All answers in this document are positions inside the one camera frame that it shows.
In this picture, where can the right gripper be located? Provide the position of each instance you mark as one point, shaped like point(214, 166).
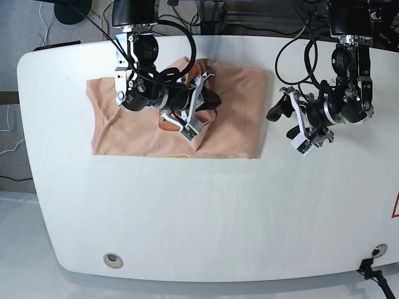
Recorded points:
point(196, 96)

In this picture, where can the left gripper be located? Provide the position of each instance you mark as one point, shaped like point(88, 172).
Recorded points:
point(311, 114)

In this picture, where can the peach pink T-shirt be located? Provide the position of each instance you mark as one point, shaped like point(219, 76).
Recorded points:
point(232, 131)

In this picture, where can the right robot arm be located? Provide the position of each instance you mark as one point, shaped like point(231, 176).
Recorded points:
point(139, 85)

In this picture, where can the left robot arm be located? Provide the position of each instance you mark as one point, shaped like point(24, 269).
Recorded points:
point(350, 98)

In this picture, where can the black round stand base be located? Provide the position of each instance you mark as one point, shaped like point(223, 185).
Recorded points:
point(68, 15)

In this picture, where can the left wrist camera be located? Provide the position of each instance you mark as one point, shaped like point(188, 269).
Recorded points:
point(302, 145)

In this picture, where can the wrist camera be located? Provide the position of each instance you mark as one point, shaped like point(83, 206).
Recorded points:
point(302, 145)
point(189, 131)

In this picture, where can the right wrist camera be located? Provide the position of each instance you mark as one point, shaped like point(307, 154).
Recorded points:
point(189, 131)

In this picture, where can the black equipment frame base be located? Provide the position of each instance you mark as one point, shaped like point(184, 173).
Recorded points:
point(214, 17)

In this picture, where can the right table cable grommet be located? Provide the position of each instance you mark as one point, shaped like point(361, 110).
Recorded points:
point(379, 251)

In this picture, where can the table cable grommet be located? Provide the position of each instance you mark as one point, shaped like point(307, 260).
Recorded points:
point(113, 261)
point(379, 251)

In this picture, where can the black clamp with cable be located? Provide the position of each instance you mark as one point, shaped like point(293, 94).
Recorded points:
point(365, 269)

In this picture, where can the left table cable grommet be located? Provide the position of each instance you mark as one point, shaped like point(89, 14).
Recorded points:
point(113, 261)

